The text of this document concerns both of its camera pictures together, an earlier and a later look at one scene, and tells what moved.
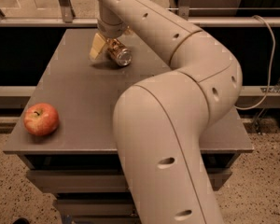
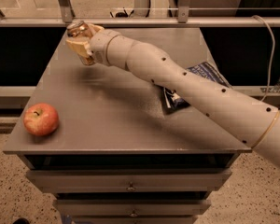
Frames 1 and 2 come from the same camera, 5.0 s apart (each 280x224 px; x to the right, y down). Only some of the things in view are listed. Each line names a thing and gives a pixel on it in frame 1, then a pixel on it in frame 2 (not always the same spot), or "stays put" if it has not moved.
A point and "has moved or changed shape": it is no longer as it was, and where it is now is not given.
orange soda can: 120,54 has moved or changed shape
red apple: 41,119 stays put
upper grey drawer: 100,180 stays put
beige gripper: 110,29 -> 98,46
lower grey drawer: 96,208 stays put
